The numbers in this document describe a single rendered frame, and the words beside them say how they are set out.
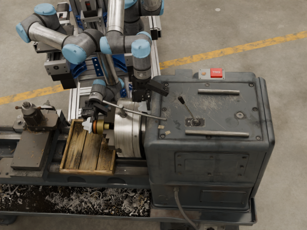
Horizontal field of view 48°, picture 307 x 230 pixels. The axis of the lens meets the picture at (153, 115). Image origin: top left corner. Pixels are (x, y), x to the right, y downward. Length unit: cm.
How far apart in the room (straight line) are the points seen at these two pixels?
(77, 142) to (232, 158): 92
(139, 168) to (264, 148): 71
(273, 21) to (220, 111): 273
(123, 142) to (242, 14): 294
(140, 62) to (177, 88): 40
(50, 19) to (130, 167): 98
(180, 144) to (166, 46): 242
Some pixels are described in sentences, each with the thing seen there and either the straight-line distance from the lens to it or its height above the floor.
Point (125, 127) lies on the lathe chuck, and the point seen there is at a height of 121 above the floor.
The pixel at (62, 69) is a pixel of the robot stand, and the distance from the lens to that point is 225.
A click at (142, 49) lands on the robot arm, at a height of 165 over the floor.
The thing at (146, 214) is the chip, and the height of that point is 55.
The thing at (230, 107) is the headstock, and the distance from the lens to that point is 169.
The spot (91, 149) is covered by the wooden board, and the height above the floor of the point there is 89.
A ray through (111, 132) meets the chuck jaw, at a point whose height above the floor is 110.
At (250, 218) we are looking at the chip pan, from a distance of 221.
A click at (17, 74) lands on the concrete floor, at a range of 400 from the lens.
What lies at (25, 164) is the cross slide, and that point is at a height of 97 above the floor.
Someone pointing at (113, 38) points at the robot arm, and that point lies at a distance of 152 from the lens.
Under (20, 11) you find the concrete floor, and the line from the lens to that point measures 490.
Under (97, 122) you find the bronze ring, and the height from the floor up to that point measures 112.
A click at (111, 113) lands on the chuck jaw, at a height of 116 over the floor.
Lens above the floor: 257
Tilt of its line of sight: 52 degrees down
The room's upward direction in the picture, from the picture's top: 7 degrees counter-clockwise
